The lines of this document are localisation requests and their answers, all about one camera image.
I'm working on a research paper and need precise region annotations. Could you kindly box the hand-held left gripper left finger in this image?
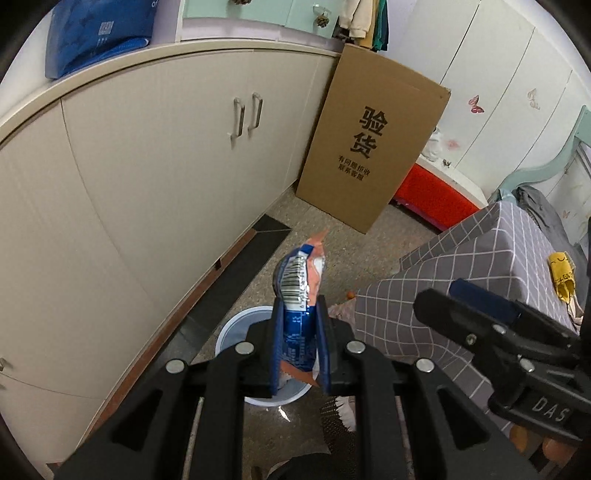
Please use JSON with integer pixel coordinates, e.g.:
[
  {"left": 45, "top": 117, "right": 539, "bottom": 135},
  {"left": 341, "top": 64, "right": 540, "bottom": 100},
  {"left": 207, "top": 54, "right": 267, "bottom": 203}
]
[{"left": 55, "top": 298, "right": 283, "bottom": 480}]

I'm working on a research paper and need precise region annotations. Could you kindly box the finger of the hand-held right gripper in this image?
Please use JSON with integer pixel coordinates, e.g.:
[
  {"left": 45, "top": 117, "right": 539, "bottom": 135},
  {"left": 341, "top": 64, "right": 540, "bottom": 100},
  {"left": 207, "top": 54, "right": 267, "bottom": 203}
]
[
  {"left": 413, "top": 288, "right": 580, "bottom": 371},
  {"left": 449, "top": 278, "right": 581, "bottom": 348}
]

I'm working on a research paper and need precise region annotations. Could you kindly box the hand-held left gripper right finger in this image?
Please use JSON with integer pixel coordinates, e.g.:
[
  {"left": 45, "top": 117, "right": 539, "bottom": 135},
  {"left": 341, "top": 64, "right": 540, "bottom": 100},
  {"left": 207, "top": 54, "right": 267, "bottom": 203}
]
[{"left": 315, "top": 295, "right": 541, "bottom": 480}]

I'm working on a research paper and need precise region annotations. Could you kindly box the blue and orange snack wrapper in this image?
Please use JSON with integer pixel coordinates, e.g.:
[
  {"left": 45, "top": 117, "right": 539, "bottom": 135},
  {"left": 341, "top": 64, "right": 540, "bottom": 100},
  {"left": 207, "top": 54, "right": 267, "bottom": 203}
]
[{"left": 272, "top": 228, "right": 329, "bottom": 388}]

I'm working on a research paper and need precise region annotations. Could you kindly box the light blue trash bin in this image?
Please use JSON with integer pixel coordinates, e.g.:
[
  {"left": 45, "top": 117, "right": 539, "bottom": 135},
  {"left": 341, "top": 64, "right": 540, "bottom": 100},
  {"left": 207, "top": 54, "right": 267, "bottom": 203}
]
[{"left": 215, "top": 306, "right": 315, "bottom": 408}]

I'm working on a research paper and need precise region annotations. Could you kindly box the person's right hand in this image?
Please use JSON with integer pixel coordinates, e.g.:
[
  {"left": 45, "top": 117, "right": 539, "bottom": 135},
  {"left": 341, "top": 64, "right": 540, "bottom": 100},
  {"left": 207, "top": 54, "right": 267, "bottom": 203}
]
[{"left": 512, "top": 425, "right": 573, "bottom": 464}]

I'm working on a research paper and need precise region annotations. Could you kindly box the grey checked cloth table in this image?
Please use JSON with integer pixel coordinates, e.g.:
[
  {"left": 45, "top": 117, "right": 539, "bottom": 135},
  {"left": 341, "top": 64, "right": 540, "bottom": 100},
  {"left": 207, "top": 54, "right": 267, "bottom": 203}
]
[{"left": 353, "top": 200, "right": 591, "bottom": 411}]

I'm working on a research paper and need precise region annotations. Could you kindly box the yellow packet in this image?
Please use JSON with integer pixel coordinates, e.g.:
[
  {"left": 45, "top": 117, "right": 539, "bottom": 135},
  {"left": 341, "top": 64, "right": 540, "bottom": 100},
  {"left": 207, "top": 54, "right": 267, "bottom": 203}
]
[{"left": 548, "top": 251, "right": 576, "bottom": 300}]

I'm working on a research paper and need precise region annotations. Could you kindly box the black mesh shoe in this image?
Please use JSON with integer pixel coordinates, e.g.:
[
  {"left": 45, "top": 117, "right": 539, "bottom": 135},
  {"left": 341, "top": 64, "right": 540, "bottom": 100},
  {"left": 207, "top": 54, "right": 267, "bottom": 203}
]
[{"left": 321, "top": 399, "right": 358, "bottom": 457}]

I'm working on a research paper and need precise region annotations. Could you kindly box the grey garment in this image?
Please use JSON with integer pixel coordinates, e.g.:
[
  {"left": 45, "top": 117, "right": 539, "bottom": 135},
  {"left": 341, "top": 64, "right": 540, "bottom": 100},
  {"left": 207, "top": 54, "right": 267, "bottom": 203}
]
[{"left": 517, "top": 186, "right": 578, "bottom": 245}]

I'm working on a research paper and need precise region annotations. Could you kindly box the red storage box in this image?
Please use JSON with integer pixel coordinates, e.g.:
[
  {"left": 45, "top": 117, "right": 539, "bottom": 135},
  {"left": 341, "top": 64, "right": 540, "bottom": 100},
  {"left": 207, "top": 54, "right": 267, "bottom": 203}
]
[{"left": 392, "top": 162, "right": 488, "bottom": 232}]

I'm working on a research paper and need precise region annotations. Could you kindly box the white plastic bag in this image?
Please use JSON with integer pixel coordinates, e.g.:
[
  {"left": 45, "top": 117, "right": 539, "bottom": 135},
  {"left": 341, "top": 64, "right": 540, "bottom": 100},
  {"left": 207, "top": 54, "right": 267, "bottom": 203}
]
[{"left": 422, "top": 127, "right": 444, "bottom": 162}]

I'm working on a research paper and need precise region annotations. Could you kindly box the teal bed headboard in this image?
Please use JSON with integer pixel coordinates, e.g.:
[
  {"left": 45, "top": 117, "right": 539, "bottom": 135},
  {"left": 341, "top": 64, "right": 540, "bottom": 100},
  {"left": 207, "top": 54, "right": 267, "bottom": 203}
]
[{"left": 487, "top": 105, "right": 591, "bottom": 204}]

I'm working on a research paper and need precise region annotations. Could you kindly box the brown cardboard box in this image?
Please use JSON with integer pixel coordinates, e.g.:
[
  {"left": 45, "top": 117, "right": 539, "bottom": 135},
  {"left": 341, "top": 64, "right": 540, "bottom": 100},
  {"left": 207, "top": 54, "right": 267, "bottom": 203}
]
[{"left": 295, "top": 43, "right": 452, "bottom": 235}]

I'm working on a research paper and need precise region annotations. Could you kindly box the beige cabinet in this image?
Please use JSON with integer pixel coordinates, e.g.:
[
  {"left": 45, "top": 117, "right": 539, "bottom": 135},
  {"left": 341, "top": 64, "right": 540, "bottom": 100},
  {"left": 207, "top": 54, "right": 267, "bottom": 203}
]
[{"left": 0, "top": 37, "right": 345, "bottom": 480}]

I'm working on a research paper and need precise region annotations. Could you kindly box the white wardrobe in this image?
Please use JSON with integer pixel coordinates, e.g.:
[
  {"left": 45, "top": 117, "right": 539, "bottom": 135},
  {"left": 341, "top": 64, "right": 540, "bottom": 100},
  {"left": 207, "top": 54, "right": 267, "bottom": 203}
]
[{"left": 388, "top": 0, "right": 591, "bottom": 208}]

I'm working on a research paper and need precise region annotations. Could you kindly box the green hanging garment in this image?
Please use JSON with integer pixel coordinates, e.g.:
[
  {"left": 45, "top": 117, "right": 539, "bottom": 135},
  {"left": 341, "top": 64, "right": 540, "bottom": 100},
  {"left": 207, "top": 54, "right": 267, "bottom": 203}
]
[{"left": 372, "top": 0, "right": 391, "bottom": 52}]

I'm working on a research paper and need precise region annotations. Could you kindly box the cream hanging garment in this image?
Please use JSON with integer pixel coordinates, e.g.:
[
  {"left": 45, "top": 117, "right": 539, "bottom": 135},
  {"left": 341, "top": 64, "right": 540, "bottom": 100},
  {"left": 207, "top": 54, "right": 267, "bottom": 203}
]
[{"left": 339, "top": 0, "right": 377, "bottom": 40}]

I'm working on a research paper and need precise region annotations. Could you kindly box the blue plastic package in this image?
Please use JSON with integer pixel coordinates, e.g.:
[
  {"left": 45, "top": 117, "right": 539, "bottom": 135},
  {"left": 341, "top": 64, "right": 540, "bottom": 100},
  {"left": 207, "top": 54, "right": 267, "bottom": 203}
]
[{"left": 45, "top": 0, "right": 160, "bottom": 80}]

